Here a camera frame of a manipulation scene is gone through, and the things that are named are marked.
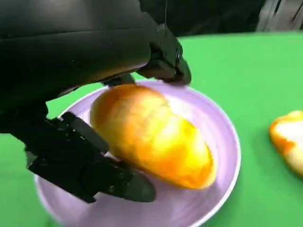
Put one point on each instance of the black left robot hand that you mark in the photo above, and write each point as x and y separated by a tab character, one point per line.
71	47

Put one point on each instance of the lilac plate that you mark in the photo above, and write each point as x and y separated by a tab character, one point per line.
215	127

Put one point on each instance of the green cloth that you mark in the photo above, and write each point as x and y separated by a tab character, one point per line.
236	66

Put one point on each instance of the orange white toy bread roll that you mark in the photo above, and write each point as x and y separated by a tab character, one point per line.
154	134
288	142

